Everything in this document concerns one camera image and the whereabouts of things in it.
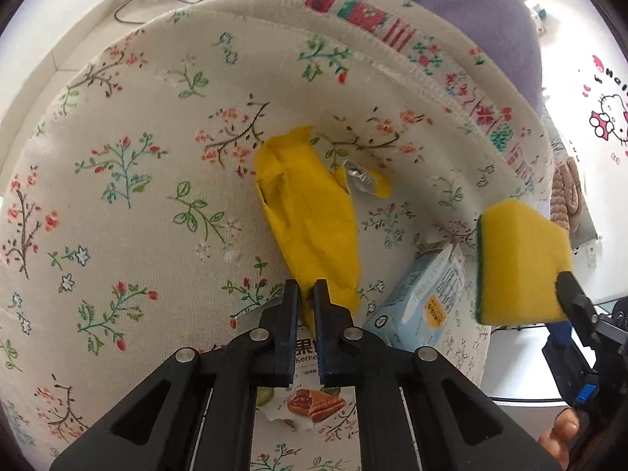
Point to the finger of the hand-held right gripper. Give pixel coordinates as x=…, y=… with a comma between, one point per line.
x=576, y=301
x=562, y=348

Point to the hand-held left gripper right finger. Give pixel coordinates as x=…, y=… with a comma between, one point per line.
x=325, y=338

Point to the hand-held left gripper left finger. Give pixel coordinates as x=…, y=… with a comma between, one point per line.
x=290, y=333

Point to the yellow sponge with green side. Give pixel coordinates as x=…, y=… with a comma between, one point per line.
x=520, y=265

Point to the yellow snack packet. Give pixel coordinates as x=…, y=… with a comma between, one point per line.
x=309, y=225

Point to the person's right hand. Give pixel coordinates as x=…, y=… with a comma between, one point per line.
x=557, y=444

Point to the light blue carton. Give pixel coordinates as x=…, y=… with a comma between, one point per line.
x=417, y=304

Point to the brown plush cushion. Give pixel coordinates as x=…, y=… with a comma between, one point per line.
x=568, y=196

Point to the floral tablecloth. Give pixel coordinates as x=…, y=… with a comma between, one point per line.
x=147, y=255

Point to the pink cartoon wall sticker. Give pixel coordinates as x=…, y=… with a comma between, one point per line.
x=606, y=122

